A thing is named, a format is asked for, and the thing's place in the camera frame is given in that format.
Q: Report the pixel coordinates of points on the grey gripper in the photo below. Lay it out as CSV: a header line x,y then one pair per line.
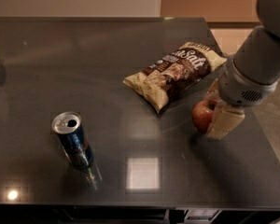
x,y
238,85

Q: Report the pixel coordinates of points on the red apple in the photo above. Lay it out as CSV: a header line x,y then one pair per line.
x,y
202,114

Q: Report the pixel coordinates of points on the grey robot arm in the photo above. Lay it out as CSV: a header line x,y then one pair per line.
x,y
249,75

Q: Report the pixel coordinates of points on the brown chip bag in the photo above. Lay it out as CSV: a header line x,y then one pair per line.
x,y
163,81

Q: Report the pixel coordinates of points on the blue energy drink can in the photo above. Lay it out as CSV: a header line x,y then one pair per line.
x,y
68,127

